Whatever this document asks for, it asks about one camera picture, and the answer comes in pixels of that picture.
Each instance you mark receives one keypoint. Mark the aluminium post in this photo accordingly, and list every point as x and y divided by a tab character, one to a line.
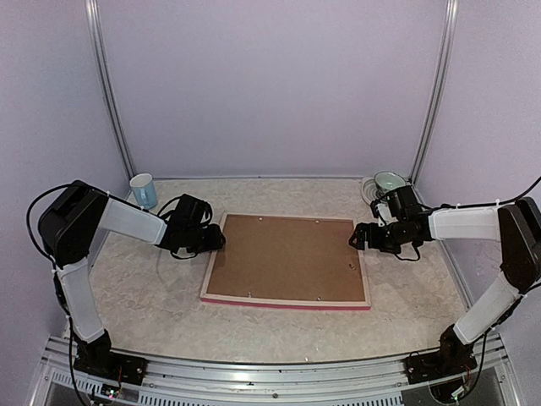
438	89
100	55

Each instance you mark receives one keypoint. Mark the brown backing board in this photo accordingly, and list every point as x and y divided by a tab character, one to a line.
283	258

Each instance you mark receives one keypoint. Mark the right aluminium post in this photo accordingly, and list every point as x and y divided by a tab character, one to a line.
438	89

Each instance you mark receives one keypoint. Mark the green teacup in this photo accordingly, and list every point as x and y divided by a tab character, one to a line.
387	181

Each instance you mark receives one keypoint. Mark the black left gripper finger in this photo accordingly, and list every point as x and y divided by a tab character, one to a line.
214	231
217	242

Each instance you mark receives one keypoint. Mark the left aluminium post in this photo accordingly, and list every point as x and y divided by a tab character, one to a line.
100	55

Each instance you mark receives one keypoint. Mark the white paper cup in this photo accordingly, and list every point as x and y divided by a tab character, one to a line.
143	190

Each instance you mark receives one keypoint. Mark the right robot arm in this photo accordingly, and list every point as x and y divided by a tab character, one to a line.
498	238

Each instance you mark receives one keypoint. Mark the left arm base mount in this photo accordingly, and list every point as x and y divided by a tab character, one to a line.
121	368

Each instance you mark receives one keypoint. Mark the pink wooden picture frame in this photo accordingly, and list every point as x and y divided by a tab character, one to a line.
287	302

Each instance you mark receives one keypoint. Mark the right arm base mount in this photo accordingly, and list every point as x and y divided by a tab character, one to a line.
432	366

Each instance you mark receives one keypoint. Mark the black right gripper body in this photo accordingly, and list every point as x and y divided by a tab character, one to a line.
391	241

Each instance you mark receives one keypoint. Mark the aluminium front rail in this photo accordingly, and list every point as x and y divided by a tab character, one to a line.
168	380

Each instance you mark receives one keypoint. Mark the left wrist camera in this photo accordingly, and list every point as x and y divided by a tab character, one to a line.
191	212

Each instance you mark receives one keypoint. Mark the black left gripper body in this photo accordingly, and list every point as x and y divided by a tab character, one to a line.
194	240

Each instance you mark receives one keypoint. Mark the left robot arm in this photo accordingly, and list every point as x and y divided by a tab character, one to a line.
67	229

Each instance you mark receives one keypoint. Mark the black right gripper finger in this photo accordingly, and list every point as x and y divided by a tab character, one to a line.
358	242
362	229

